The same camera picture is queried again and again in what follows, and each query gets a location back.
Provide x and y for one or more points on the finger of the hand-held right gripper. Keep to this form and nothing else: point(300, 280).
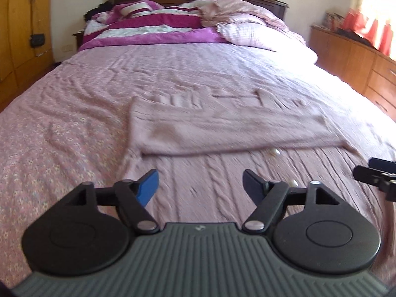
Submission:
point(369, 174)
point(383, 164)

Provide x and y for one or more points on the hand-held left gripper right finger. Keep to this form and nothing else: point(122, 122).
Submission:
point(252, 186)

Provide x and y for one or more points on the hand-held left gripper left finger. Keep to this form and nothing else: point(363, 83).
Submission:
point(149, 185)

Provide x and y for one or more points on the pink knitted cardigan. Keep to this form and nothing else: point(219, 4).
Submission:
point(216, 130)

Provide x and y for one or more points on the black clothes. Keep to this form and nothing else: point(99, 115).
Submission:
point(92, 12)

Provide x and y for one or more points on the pink floral bed sheet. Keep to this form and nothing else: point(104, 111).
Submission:
point(62, 114)

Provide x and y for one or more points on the wooden dresser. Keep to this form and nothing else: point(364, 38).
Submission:
point(340, 55)

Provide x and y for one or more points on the red orange curtain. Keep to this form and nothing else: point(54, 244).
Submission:
point(383, 34)

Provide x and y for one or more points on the dark cloth on dresser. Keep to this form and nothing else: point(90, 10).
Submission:
point(352, 34)

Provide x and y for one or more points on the pink checked pillow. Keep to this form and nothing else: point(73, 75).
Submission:
point(256, 35)

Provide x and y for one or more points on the magenta and white quilt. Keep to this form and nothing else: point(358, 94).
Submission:
point(139, 34)

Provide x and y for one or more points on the row of books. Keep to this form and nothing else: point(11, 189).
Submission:
point(331, 20)

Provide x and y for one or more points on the wooden nightstand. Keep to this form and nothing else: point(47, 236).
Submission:
point(78, 38)

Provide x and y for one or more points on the white maroon striped pillow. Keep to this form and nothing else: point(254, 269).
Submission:
point(134, 8)

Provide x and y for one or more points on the small black handbag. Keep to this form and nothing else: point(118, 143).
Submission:
point(37, 40)

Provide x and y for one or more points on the wooden wardrobe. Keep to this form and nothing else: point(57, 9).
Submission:
point(18, 37)

